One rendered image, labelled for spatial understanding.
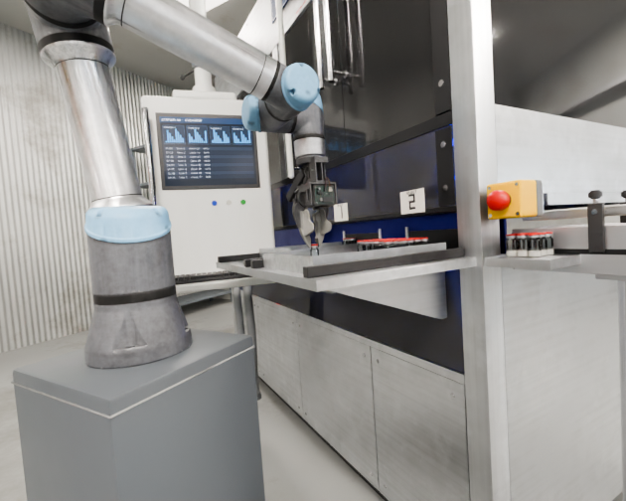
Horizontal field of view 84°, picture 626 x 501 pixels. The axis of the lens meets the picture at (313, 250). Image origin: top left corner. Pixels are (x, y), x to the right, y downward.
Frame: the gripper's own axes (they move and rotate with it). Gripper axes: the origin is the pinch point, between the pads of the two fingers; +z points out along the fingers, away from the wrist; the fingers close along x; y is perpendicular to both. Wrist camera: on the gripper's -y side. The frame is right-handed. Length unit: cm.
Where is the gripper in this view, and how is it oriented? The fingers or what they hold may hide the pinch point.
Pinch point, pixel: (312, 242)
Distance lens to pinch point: 87.3
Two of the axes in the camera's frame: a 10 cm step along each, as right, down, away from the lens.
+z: 0.8, 10.0, 0.5
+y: 4.8, 0.1, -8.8
